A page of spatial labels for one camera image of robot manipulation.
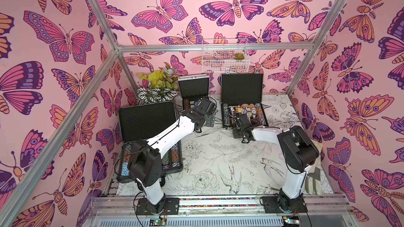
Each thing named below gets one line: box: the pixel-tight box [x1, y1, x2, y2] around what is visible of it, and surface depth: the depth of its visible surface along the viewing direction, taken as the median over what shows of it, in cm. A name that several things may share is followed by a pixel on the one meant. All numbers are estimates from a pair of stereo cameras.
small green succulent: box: [233, 52, 245, 60], surface depth 94 cm
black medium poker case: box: [220, 73, 269, 128], surface depth 112 cm
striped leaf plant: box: [136, 82, 179, 103], surface depth 92 cm
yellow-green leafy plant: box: [137, 65, 179, 90], surface depth 102 cm
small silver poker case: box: [177, 74, 210, 111], surface depth 105 cm
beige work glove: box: [304, 139, 323, 196], surface depth 82 cm
